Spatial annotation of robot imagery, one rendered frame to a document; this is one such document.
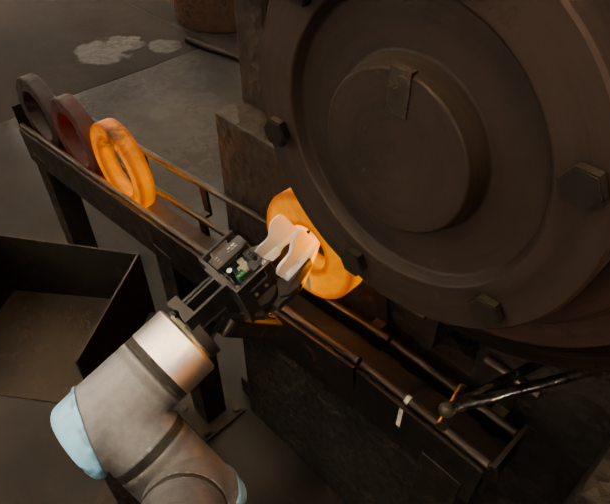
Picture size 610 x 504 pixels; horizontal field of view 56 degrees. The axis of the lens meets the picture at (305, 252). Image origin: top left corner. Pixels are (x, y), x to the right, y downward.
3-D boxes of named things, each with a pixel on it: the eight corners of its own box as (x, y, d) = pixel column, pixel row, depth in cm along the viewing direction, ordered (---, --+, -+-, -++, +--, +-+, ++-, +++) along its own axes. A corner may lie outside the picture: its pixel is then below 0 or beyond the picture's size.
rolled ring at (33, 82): (37, 86, 121) (52, 81, 122) (5, 70, 132) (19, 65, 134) (68, 163, 132) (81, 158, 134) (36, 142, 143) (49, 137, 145)
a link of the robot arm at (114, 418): (105, 472, 65) (43, 410, 64) (187, 392, 69) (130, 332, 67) (103, 498, 56) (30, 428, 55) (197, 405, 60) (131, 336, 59)
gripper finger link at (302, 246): (332, 210, 67) (276, 263, 64) (339, 240, 72) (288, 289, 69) (313, 198, 68) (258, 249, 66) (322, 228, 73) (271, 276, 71)
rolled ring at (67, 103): (74, 108, 110) (90, 102, 111) (39, 90, 122) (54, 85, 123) (106, 191, 121) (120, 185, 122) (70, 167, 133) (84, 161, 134)
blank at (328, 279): (278, 166, 75) (258, 176, 73) (369, 208, 65) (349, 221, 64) (288, 258, 84) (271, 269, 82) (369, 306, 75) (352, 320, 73)
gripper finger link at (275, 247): (313, 198, 68) (258, 249, 66) (322, 228, 73) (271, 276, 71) (295, 187, 70) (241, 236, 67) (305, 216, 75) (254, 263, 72)
